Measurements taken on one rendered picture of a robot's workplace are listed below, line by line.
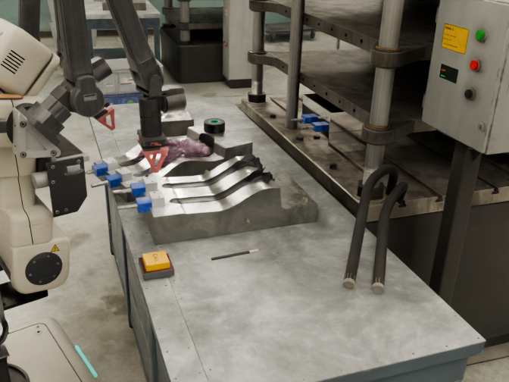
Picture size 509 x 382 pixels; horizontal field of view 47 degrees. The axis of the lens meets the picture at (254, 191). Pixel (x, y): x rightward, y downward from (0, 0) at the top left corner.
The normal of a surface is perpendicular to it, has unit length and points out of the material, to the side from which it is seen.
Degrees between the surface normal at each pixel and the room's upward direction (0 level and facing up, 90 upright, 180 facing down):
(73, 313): 0
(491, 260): 90
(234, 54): 90
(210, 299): 0
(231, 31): 90
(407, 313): 0
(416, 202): 90
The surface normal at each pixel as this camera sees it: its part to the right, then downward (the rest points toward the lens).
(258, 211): 0.33, 0.41
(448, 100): -0.94, 0.11
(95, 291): 0.03, -0.90
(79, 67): 0.55, 0.22
